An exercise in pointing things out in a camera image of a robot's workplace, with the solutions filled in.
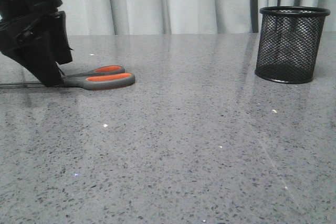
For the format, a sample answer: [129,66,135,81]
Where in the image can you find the pale grey curtain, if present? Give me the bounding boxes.
[61,0,335,35]

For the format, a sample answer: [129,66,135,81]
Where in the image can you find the grey orange handled scissors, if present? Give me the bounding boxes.
[1,65,135,91]

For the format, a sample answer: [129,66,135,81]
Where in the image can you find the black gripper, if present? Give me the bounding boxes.
[1,0,72,80]

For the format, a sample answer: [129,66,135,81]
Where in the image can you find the black mesh pen bucket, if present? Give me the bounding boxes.
[255,6,331,84]

